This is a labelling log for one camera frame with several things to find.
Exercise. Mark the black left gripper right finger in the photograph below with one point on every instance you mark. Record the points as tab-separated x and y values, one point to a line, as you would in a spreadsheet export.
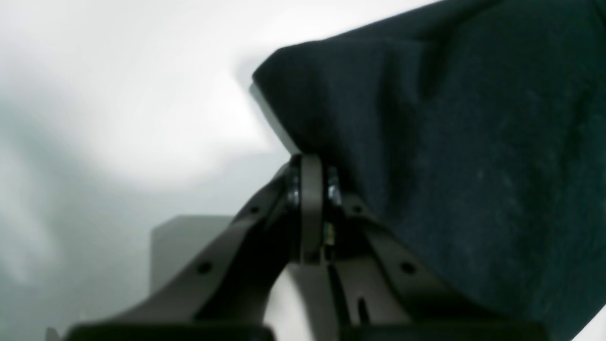
375	280

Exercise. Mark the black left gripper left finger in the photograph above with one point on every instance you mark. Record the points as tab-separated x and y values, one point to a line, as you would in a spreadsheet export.
230	280

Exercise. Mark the black T-shirt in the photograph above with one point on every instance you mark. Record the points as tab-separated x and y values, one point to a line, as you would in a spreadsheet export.
475	131

